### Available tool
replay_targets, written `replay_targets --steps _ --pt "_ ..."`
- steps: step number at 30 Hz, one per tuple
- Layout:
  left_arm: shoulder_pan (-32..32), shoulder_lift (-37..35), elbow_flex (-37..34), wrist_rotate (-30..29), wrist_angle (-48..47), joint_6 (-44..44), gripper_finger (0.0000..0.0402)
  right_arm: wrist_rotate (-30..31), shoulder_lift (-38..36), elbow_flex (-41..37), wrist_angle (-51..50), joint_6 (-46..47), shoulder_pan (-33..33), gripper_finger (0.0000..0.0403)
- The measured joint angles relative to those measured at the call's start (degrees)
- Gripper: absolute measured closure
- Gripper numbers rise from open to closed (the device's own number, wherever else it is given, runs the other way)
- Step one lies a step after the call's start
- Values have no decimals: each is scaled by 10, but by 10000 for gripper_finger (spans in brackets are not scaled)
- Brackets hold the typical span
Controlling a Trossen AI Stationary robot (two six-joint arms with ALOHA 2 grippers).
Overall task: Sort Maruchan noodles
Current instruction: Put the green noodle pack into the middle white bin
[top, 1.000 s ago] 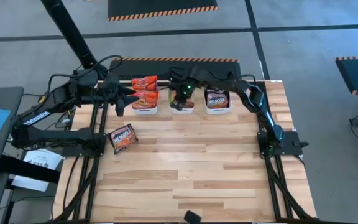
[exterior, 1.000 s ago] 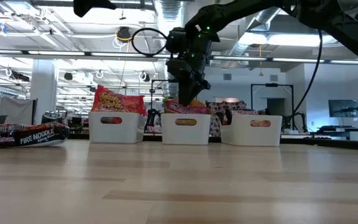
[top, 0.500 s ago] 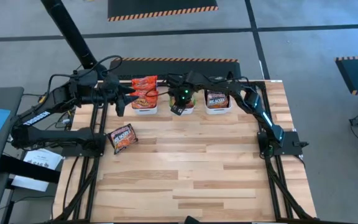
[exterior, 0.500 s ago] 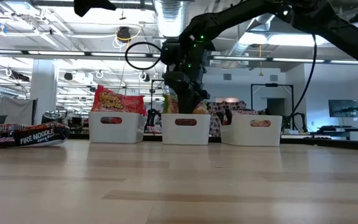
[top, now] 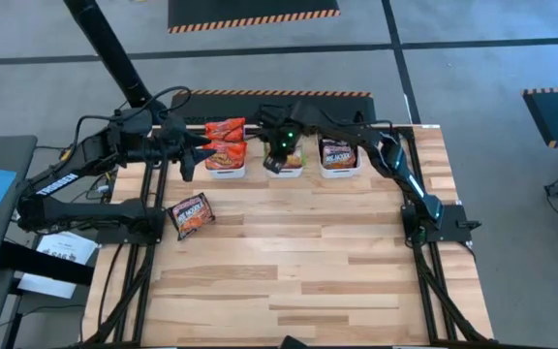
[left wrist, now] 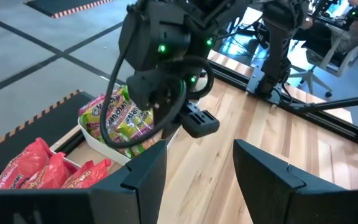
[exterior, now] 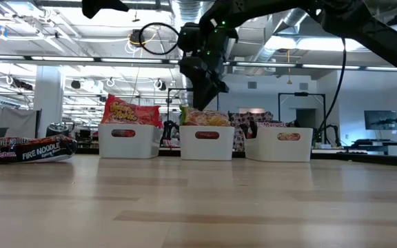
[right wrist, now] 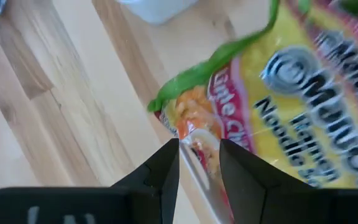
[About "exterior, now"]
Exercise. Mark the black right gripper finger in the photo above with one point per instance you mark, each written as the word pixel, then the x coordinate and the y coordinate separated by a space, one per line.
pixel 209 91

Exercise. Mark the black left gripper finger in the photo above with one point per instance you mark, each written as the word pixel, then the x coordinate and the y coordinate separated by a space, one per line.
pixel 96 7

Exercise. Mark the lime chili shrimp ramen pack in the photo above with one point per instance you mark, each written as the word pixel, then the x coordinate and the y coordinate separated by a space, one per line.
pixel 209 118
pixel 207 135

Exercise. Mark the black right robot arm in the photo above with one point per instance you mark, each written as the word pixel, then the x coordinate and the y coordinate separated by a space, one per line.
pixel 374 34

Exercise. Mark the black ceiling spotlight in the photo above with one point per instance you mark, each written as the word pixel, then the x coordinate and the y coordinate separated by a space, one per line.
pixel 76 84
pixel 162 85

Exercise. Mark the white plastic bin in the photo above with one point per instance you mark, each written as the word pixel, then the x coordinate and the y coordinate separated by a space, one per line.
pixel 129 148
pixel 207 149
pixel 281 151

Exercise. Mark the white building column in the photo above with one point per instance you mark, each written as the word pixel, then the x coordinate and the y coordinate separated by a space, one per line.
pixel 48 103

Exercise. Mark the black tyre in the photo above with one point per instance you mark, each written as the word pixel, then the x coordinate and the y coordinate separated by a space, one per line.
pixel 57 130

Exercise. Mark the grey partition cloth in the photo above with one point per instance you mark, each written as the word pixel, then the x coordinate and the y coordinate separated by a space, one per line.
pixel 16 120

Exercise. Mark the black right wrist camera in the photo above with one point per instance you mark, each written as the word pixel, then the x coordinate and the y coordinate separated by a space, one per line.
pixel 189 36

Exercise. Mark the black ceiling camera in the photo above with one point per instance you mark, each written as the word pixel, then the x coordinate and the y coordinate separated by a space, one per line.
pixel 134 36

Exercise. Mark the silver ventilation duct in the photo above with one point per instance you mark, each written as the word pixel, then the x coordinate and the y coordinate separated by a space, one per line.
pixel 184 10

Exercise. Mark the black rail with light strips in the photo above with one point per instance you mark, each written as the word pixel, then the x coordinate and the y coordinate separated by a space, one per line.
pixel 64 58

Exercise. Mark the black background frame stand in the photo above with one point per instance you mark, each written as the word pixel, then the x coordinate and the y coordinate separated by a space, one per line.
pixel 302 93

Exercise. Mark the dark wall monitor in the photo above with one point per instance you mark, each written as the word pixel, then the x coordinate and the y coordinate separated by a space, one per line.
pixel 379 120

